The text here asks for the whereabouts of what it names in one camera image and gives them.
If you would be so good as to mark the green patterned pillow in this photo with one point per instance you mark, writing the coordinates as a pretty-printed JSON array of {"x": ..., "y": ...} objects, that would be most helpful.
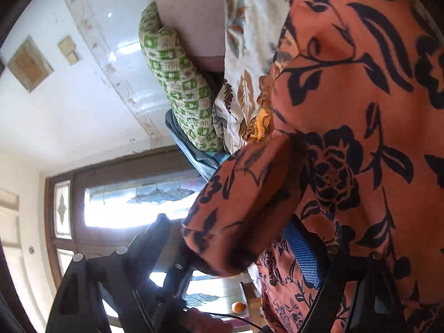
[{"x": 180, "y": 83}]

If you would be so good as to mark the pink checked bed sheet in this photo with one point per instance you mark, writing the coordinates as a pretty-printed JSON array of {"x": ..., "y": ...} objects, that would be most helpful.
[{"x": 190, "y": 14}]

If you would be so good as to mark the orange fruit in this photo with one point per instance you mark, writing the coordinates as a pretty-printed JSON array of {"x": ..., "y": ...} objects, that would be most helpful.
[{"x": 238, "y": 307}]

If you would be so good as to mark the brown wall panel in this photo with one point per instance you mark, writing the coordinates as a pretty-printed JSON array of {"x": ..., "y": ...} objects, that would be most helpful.
[{"x": 29, "y": 64}]

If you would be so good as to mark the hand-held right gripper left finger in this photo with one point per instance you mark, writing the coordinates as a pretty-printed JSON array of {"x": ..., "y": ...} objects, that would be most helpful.
[{"x": 158, "y": 227}]

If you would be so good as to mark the blue-grey cloth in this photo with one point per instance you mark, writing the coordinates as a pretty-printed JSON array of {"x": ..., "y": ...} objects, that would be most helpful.
[{"x": 194, "y": 156}]

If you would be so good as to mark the orange floral garment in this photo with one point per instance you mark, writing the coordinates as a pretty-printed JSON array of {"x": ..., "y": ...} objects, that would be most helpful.
[{"x": 347, "y": 111}]

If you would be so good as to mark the teal checked cloth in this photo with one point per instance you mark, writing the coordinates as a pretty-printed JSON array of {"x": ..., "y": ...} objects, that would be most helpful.
[{"x": 211, "y": 153}]

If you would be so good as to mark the cream leaf-print blanket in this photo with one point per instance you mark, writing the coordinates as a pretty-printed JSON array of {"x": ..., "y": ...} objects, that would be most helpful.
[{"x": 242, "y": 41}]

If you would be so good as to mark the beige wall switch plate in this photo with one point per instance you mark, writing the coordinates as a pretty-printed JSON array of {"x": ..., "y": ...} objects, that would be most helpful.
[{"x": 67, "y": 50}]

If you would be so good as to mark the person's left hand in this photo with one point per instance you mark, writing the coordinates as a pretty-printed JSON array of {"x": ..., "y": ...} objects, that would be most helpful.
[{"x": 208, "y": 322}]

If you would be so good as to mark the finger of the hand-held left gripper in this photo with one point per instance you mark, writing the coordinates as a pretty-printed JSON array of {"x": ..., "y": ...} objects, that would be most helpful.
[{"x": 178, "y": 274}]

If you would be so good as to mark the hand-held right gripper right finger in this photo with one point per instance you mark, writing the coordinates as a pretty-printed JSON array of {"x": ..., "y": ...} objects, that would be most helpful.
[{"x": 302, "y": 253}]

